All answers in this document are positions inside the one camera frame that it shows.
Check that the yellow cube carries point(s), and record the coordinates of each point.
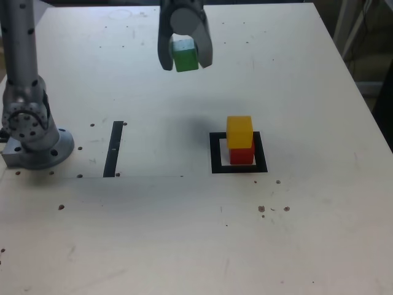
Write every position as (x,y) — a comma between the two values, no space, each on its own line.
(239,132)

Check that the black furniture panel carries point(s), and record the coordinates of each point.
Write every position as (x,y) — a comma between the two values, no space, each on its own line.
(385,101)

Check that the red cube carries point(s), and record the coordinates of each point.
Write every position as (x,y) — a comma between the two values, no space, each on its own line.
(242,156)

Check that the black tape strip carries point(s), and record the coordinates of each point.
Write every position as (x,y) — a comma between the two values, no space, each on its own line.
(113,147)

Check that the black tape square outline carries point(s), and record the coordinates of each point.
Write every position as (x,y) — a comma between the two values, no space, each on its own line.
(215,153)

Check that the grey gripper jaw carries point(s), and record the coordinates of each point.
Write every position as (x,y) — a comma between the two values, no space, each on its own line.
(187,20)
(164,40)

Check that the green cube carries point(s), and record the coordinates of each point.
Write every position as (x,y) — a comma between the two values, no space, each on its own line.
(184,58)

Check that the white metal rack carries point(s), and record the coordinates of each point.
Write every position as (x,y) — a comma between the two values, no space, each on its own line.
(350,24)

